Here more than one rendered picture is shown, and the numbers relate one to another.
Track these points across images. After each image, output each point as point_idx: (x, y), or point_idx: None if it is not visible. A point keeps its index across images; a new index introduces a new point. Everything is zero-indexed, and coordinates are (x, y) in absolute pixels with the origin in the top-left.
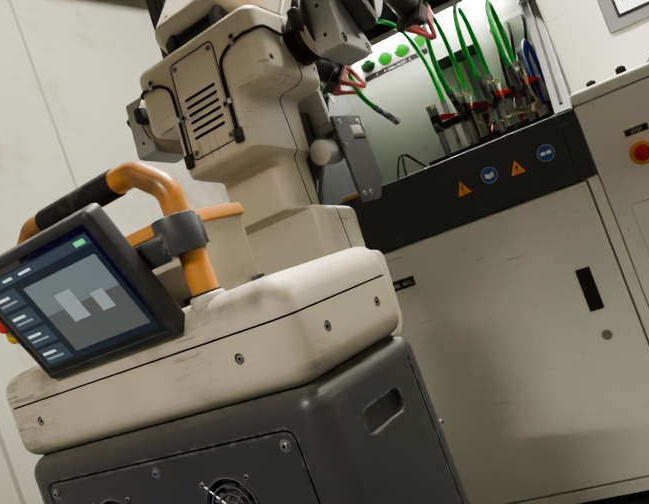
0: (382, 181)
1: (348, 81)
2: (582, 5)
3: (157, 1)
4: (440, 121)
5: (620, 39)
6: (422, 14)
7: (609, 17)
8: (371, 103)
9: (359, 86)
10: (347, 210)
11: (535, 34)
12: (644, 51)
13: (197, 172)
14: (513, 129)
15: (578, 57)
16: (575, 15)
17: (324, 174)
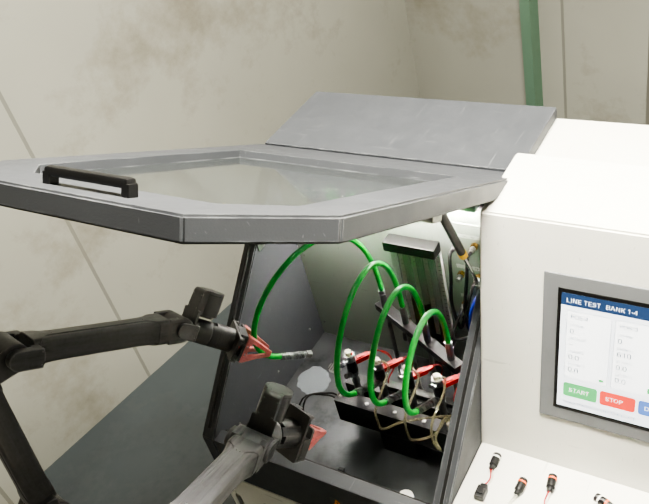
0: (316, 290)
1: (248, 360)
2: (524, 369)
3: None
4: (354, 368)
5: (546, 423)
6: (300, 457)
7: (545, 399)
8: (277, 358)
9: (261, 357)
10: None
11: (465, 368)
12: (563, 447)
13: None
14: (417, 427)
15: (500, 409)
16: (513, 372)
17: (226, 383)
